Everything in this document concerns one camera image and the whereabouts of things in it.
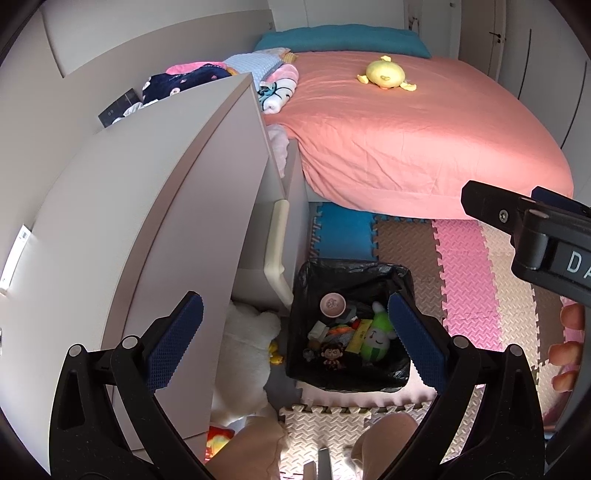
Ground white long cardboard box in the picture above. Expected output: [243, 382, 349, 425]
[0, 225, 32, 295]

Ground light blue folded clothes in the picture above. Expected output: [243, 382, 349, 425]
[223, 47, 290, 89]

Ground red yellow toy on floor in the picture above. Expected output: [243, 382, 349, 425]
[204, 426, 235, 463]

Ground bed with salmon sheet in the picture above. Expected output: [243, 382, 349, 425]
[266, 52, 574, 219]

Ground navy patterned blanket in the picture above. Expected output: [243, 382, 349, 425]
[142, 64, 231, 104]

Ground colourful foam floor mat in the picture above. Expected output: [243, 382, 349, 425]
[276, 201, 574, 480]

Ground pink white folded clothes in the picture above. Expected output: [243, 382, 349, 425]
[257, 64, 300, 115]

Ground white wardrobe door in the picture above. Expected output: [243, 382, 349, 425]
[460, 1, 590, 148]

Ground white crumpled cloth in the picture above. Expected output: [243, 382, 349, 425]
[112, 100, 156, 124]

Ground yellow snack bag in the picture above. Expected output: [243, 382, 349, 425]
[346, 319, 373, 354]

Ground black lined trash bin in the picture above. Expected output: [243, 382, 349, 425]
[287, 259, 414, 393]

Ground black wall socket panel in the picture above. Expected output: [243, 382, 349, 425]
[98, 89, 140, 128]

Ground teal pillow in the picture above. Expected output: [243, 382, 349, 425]
[254, 24, 432, 59]

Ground yellow duck plush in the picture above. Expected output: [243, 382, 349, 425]
[356, 55, 417, 92]

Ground white plush toy on floor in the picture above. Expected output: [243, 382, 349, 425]
[211, 302, 280, 427]

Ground green white plush toy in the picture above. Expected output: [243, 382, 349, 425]
[360, 302, 397, 362]

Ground dark-haired figurine toy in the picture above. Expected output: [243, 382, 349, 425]
[321, 342, 344, 369]

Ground person's right hand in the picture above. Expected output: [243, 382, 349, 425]
[548, 303, 585, 393]

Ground green orange seahorse toy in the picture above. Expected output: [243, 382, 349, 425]
[327, 325, 356, 336]

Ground pink plastic bowl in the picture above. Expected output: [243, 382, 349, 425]
[320, 293, 346, 318]

